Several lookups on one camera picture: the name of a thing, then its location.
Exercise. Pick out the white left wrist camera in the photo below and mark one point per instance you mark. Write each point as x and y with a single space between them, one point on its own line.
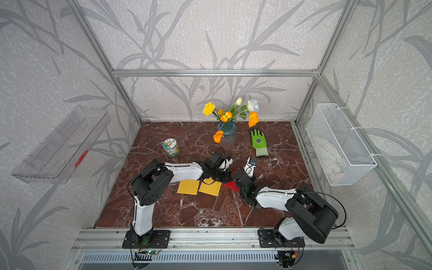
227 161

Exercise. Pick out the round sunflower label jar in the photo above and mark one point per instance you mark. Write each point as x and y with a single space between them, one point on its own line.
171 147

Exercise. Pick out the clear acrylic wall shelf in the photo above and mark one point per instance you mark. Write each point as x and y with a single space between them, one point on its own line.
58 156

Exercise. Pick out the large yellow envelope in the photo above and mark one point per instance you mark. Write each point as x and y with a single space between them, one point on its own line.
210 186

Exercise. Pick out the blue textured glass vase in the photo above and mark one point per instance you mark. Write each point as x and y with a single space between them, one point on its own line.
229 132

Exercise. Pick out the small yellow envelope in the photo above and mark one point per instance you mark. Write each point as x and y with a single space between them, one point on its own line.
188 187

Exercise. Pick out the artificial flower bouquet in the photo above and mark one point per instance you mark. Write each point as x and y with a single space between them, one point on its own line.
249 111

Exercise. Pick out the white wire wall basket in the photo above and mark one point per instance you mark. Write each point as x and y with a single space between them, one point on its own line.
330 122

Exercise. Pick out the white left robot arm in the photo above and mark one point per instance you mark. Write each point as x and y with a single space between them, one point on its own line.
150 184

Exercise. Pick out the white cloth in basket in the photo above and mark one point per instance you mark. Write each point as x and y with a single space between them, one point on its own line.
332 163

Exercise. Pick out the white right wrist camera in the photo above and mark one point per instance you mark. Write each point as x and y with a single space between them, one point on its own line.
250 166

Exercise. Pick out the red envelope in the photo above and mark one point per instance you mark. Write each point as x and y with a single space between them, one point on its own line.
232 185

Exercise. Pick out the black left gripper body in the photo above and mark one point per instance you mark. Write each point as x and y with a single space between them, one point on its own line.
220 175

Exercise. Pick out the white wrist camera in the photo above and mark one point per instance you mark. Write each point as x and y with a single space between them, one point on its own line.
227 161
250 166

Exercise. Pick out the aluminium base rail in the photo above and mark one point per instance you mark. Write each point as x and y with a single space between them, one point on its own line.
201 239

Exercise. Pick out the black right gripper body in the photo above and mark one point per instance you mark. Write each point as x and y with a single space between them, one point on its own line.
243 196

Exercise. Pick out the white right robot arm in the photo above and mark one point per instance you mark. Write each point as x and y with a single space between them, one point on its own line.
310 215

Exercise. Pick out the green work glove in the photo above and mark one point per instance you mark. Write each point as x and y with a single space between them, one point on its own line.
259 143

